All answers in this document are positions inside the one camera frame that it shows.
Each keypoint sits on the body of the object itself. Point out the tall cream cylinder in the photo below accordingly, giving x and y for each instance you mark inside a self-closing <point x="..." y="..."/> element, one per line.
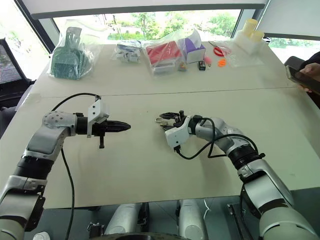
<point x="250" y="27"/>

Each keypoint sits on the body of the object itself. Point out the bystander hand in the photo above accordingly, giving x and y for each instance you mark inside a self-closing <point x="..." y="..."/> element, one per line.
<point x="313" y="71"/>

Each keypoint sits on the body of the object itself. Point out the bag of white blue parts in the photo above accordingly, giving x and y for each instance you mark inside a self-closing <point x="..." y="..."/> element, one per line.
<point x="126" y="52"/>

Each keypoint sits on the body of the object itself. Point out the silver robot leg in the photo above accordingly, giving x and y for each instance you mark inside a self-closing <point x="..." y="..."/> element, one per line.
<point x="191" y="220"/>
<point x="122" y="220"/>

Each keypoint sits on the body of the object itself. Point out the green plastic dustpan set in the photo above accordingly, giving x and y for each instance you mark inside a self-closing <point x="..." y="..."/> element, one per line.
<point x="63" y="62"/>

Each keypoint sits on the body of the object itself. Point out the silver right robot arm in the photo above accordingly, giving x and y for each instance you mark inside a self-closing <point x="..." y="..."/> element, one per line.
<point x="267" y="190"/>

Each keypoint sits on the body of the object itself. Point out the small black box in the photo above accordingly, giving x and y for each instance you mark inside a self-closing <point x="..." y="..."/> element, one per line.
<point x="202" y="65"/>

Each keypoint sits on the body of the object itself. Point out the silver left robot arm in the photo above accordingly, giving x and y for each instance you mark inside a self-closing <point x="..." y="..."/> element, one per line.
<point x="42" y="142"/>

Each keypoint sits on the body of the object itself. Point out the orange plastic piece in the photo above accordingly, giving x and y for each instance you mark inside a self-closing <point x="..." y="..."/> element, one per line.
<point x="221" y="63"/>

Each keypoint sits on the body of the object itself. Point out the clear bag around dustpan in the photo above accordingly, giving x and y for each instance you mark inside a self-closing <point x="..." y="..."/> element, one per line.
<point x="91" y="55"/>

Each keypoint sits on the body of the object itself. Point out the smartphone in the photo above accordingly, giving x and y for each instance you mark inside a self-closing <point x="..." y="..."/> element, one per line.
<point x="296" y="76"/>

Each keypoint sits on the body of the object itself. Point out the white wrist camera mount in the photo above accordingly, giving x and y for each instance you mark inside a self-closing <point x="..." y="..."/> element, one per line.
<point x="96" y="111"/>
<point x="175" y="136"/>

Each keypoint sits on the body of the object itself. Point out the small colourful toy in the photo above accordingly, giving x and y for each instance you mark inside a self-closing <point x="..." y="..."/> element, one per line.
<point x="182" y="67"/>

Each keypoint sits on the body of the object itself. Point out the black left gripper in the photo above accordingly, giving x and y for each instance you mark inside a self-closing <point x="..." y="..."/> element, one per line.
<point x="98" y="130"/>

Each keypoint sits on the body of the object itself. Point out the pink pompom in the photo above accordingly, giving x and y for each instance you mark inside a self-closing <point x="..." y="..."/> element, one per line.
<point x="208" y="60"/>

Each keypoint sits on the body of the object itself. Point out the clear bag around red box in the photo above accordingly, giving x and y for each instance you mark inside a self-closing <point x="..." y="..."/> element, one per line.
<point x="150" y="70"/>

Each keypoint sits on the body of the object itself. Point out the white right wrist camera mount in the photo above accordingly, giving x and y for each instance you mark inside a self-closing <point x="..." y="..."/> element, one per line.
<point x="175" y="136"/>

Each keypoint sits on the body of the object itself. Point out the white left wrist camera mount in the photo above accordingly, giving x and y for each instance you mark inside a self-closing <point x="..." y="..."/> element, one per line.
<point x="96" y="111"/>

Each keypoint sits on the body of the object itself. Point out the purple white tissue box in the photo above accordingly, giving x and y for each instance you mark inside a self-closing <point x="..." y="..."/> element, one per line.
<point x="195" y="51"/>

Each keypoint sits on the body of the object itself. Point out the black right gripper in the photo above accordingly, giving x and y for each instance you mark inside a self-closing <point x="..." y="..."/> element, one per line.
<point x="180" y="118"/>

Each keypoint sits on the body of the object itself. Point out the short cream cylinder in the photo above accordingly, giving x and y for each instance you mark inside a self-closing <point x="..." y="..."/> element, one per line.
<point x="258" y="36"/>

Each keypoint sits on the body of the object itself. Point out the clear flat plastic bag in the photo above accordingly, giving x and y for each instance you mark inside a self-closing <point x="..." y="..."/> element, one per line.
<point x="245" y="58"/>

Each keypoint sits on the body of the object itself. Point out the black mesh office chair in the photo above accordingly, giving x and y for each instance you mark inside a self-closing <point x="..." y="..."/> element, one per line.
<point x="10" y="65"/>

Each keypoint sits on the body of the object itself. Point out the brass padlock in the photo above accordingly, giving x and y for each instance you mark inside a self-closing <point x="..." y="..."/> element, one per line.
<point x="163" y="123"/>

